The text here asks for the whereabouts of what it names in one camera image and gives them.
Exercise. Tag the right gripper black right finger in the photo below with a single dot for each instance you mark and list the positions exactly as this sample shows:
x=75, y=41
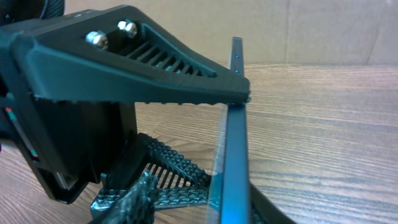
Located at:
x=145, y=177

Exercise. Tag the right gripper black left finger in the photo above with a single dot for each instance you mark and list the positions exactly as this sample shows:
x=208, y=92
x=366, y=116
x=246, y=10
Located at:
x=122, y=55

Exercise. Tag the Samsung Galaxy smartphone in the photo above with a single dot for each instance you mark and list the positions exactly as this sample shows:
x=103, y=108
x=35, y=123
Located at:
x=229, y=199

